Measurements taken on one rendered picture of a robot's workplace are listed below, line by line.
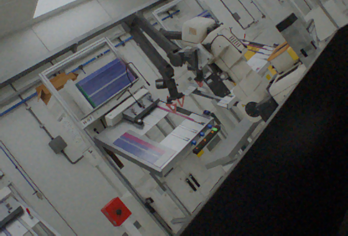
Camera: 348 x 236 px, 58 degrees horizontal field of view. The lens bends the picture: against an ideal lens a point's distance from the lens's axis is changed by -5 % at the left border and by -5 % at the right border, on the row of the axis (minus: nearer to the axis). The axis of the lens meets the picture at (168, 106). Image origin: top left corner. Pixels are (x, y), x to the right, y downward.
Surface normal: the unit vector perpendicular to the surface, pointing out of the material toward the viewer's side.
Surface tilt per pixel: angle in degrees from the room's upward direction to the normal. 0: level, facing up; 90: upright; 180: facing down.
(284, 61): 92
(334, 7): 90
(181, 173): 90
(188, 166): 90
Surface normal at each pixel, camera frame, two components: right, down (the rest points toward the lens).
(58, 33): 0.49, -0.35
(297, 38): -0.61, 0.51
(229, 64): -0.48, 0.41
